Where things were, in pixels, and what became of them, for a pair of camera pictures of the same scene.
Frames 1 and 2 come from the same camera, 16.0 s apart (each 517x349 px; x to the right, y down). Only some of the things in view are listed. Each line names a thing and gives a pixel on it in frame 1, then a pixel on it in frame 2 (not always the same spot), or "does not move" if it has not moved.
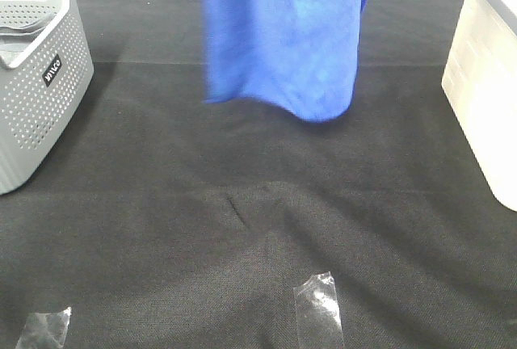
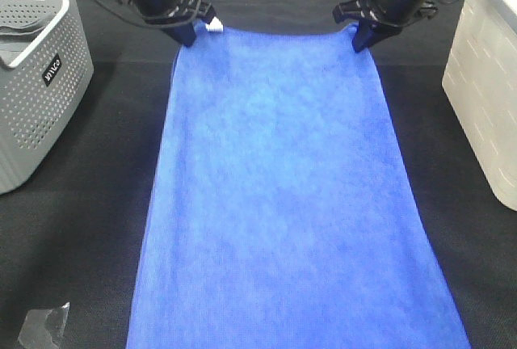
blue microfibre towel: (288, 31) → (283, 209)
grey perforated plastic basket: (46, 69) does not move
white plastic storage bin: (480, 76) does not move
